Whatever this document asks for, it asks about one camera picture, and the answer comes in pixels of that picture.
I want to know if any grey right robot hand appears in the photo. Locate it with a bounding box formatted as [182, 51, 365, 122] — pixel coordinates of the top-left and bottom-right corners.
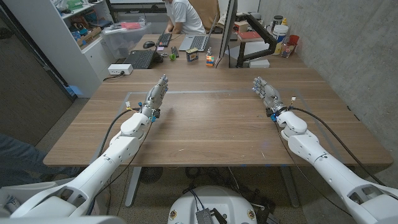
[251, 76, 289, 116]

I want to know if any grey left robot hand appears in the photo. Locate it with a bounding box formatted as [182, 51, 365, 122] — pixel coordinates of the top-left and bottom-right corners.
[140, 73, 169, 118]

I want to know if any clear glass jar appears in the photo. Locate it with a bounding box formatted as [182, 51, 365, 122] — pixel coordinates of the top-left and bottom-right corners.
[280, 43, 296, 58]

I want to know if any flat white box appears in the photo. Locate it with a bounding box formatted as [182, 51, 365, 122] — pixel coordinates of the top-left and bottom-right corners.
[248, 58, 271, 69]

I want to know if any large black keyboard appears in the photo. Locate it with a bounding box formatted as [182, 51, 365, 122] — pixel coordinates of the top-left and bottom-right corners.
[123, 49, 164, 70]

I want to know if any white power strip box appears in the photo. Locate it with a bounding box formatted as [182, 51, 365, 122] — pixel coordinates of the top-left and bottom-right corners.
[108, 63, 134, 76]

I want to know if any small yellow black box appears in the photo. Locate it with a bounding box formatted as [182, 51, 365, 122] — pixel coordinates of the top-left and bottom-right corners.
[185, 47, 200, 62]

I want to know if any small black keyboard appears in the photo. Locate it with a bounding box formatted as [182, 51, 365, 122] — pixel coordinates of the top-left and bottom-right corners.
[156, 32, 173, 48]

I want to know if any red cup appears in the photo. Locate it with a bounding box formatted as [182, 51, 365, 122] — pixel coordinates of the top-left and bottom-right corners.
[287, 34, 300, 48]

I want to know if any white plastic tub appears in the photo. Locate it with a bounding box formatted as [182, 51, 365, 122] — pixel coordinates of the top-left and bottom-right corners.
[272, 24, 290, 44]

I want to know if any red book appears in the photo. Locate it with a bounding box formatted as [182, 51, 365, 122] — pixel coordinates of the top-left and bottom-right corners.
[238, 30, 264, 41]

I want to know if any clear plastic storage bin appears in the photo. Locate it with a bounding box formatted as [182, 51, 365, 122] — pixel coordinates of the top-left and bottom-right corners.
[101, 21, 152, 60]

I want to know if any silver laptop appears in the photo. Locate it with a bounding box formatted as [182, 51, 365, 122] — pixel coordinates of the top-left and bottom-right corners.
[178, 12, 218, 52]

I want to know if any black lidded bottle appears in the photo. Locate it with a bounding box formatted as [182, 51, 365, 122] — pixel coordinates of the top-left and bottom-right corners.
[271, 15, 284, 32]

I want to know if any pink flat packet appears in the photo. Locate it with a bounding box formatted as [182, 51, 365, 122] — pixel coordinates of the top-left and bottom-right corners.
[120, 21, 142, 30]

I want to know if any black round fan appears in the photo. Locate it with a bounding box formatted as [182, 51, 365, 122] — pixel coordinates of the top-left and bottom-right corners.
[139, 167, 164, 184]

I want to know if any black computer monitor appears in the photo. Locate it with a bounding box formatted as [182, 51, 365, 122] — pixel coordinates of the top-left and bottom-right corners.
[217, 0, 239, 59]

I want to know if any person in white shirt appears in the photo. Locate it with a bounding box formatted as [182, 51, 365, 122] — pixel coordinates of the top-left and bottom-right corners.
[163, 0, 206, 35]

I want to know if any cardboard box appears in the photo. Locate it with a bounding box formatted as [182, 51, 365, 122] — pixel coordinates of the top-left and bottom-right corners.
[76, 26, 103, 47]

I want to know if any grey table leg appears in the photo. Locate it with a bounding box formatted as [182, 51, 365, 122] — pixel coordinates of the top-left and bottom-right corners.
[279, 166, 300, 208]
[124, 166, 142, 208]

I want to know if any brown chair back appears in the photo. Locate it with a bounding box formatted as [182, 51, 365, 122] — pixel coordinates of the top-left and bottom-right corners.
[189, 0, 221, 34]

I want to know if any white shelf cabinet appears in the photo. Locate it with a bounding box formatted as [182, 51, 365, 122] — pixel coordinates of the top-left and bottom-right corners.
[2, 0, 118, 99]

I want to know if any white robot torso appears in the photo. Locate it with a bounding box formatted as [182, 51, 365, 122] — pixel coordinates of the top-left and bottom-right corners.
[167, 185, 258, 224]

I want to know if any person in blue jeans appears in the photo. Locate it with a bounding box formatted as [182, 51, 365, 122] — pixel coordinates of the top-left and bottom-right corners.
[0, 133, 81, 189]

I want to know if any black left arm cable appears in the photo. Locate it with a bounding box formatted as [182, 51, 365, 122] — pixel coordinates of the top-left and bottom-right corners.
[98, 107, 142, 158]

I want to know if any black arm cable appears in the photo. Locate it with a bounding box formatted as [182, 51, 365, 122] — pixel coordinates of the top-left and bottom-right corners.
[289, 106, 386, 187]
[98, 107, 142, 158]

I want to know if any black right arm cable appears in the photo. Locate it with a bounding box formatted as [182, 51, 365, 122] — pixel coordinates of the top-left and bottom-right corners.
[289, 106, 386, 187]

